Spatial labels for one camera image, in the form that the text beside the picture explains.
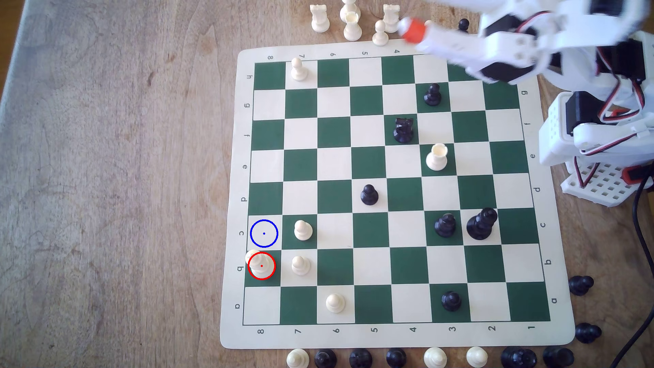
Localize red black white servo wires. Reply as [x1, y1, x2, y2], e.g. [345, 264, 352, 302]
[573, 135, 645, 189]
[594, 46, 642, 123]

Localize thick black cable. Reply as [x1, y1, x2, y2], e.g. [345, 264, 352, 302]
[608, 179, 654, 368]

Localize white perforated base plate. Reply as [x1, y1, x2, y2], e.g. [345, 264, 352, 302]
[561, 161, 654, 208]

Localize black knight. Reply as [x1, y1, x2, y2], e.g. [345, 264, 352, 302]
[393, 117, 415, 144]

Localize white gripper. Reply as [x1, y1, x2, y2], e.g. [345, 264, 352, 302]
[400, 10, 554, 86]

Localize green and white chess mat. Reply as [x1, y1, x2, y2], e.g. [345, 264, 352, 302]
[220, 38, 576, 350]

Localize white bishop chess piece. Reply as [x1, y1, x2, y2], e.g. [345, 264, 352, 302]
[245, 249, 277, 281]

